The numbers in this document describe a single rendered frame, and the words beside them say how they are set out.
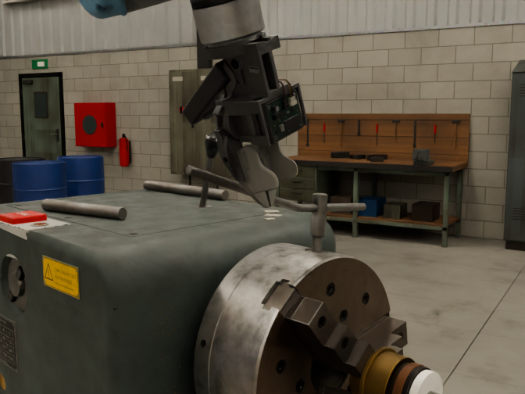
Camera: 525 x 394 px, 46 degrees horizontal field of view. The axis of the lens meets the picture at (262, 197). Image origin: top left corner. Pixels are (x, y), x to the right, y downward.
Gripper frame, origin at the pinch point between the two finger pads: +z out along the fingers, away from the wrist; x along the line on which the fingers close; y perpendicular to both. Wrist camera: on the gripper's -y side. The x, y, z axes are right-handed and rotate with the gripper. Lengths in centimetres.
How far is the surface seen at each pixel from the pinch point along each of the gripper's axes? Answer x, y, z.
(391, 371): 1.5, 14.0, 23.9
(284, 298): -2.2, 1.7, 13.6
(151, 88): 486, -735, 121
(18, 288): -19.1, -42.9, 12.4
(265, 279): -0.8, -2.8, 12.5
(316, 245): 9.4, -1.7, 12.4
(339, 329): 0.7, 7.5, 18.8
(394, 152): 544, -357, 230
